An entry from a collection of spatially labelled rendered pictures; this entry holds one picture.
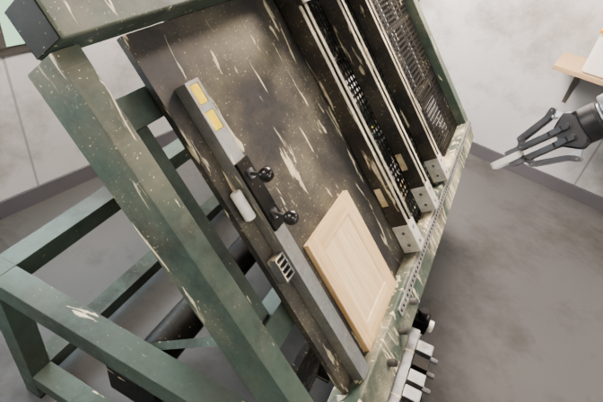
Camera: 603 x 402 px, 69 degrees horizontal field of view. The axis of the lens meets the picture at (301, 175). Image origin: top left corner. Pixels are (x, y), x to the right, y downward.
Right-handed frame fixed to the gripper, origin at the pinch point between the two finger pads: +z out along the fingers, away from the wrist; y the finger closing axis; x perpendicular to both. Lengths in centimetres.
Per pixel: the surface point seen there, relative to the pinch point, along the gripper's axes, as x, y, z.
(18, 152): 35, 119, 246
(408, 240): -44, -5, 59
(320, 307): 17, -19, 55
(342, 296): 3, -18, 58
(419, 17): -120, 114, 49
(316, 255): 12, -5, 55
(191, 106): 50, 33, 44
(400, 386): -20, -50, 66
